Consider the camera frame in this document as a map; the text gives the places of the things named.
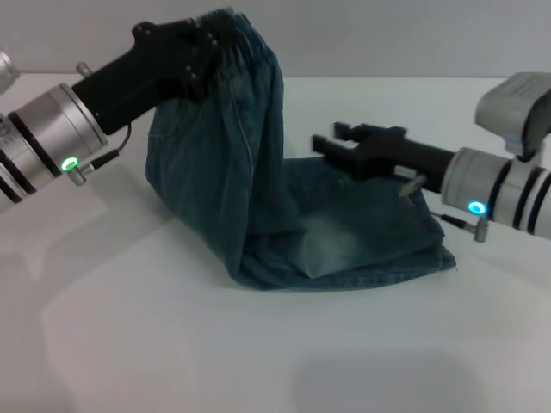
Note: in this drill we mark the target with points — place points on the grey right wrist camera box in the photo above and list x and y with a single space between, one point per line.
512 107

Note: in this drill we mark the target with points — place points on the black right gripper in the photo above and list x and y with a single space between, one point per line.
400 150

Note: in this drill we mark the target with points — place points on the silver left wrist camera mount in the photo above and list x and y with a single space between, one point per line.
6 69

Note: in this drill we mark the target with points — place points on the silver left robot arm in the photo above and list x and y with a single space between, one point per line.
47 137

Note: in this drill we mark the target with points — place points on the blue denim shorts with embroidery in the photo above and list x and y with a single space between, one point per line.
224 180

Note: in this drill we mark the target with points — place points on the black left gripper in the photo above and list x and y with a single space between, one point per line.
142 73

